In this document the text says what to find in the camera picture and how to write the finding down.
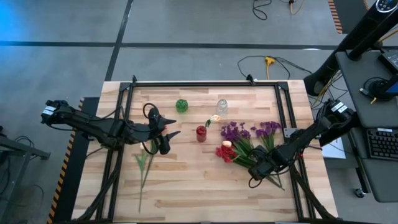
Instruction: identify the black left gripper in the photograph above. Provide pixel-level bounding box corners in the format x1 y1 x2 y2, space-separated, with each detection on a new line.
136 106 181 156

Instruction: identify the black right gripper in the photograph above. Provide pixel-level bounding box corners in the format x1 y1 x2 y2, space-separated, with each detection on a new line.
248 145 280 182

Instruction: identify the cream artificial tulip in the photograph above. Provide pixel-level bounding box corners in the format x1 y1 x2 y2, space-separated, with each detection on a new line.
222 140 237 153
134 141 150 214
204 114 222 129

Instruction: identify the green glass vase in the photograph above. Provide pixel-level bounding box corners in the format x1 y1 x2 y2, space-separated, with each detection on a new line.
175 98 189 114

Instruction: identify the red ribbed glass vase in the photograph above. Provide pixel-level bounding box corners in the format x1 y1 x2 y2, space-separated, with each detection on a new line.
196 125 208 143

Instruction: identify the clear ribbed glass vase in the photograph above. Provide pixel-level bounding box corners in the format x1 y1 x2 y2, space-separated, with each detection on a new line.
216 98 229 116

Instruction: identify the white paper sheet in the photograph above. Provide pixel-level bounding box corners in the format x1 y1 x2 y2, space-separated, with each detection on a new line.
321 136 346 160

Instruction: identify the black hazard-striped floor mat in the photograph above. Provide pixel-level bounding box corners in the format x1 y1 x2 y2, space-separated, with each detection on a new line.
46 96 101 224

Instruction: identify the yellow power plug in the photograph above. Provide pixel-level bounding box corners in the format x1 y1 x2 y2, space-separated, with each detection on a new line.
264 56 276 80

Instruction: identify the grey desk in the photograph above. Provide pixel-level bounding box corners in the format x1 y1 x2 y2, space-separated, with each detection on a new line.
335 50 398 203

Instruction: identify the black keyboard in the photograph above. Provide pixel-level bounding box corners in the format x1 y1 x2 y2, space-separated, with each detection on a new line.
366 127 398 162

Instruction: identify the black monitor stand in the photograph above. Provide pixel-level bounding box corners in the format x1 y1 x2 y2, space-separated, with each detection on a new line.
360 73 398 103

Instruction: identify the grey side table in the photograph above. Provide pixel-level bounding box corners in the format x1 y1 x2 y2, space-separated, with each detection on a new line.
0 126 51 218

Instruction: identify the black tower fan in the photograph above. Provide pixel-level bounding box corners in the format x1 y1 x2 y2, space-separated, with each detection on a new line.
303 0 398 96

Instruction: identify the black pole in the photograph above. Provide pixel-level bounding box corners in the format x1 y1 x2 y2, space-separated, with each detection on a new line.
347 26 398 62

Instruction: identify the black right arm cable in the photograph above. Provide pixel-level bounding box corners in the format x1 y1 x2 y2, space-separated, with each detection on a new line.
248 177 265 189

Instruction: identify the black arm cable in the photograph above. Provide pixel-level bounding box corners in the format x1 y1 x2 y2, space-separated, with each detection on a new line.
142 102 160 156
248 177 265 189

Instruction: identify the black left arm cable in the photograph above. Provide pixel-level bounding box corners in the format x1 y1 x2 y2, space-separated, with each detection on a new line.
142 102 160 156

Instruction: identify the grey metal bracket plate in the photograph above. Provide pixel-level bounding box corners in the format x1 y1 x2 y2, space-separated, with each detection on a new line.
283 126 300 138

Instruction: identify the black aluminium table frame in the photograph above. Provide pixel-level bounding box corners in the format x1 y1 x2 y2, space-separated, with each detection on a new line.
73 74 340 224

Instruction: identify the black floor cable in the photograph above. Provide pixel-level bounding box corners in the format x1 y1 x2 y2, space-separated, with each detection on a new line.
237 55 313 80
251 0 273 21

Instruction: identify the yellow floor cable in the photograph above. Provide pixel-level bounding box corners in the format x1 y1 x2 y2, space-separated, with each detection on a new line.
288 0 305 16

